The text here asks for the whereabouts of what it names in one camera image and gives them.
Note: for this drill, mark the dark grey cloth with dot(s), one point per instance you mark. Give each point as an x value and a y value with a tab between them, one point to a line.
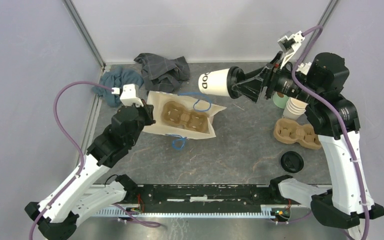
161	74

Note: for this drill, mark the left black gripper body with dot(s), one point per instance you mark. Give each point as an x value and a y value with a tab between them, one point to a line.
144	116

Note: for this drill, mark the black plastic cup lid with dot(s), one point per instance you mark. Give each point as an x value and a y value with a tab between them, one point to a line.
234	75

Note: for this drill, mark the stack of paper cups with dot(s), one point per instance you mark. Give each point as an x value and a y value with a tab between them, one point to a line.
294	109

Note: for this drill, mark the white paper coffee cup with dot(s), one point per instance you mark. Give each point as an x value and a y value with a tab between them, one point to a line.
214	83

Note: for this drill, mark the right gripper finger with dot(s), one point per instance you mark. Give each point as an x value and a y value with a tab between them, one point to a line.
253	76
249	90

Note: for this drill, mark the corner metal post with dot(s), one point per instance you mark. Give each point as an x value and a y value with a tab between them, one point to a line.
317	30
73	12

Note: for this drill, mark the teal crumpled cloth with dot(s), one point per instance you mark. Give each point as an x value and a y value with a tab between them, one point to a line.
116	78

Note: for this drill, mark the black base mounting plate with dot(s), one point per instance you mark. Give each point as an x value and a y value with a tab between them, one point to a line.
203	198

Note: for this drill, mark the printed paper takeout bag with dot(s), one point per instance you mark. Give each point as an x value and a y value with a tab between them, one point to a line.
192	101

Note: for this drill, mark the aluminium cable rail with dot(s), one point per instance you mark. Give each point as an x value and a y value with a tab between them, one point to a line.
264	213

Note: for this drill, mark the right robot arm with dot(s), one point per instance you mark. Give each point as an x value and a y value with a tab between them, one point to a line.
336	123

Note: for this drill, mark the right corner metal post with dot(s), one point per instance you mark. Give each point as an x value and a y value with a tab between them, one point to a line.
317	30

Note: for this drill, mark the black plastic lid on table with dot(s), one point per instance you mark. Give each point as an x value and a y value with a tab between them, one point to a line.
292	162

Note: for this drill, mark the left corner metal post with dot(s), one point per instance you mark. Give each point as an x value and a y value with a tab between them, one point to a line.
73	12

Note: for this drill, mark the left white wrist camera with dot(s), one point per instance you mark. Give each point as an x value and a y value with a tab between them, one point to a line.
128	95

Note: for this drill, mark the green straw holder cup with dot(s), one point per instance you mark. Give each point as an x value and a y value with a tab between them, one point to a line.
280	100

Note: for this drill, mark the brown cardboard cup carrier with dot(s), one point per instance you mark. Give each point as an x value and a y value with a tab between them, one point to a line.
288	131

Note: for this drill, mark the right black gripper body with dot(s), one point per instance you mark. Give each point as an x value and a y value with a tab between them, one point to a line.
270	77

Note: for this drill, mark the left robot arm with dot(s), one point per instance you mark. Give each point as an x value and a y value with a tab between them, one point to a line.
59	215

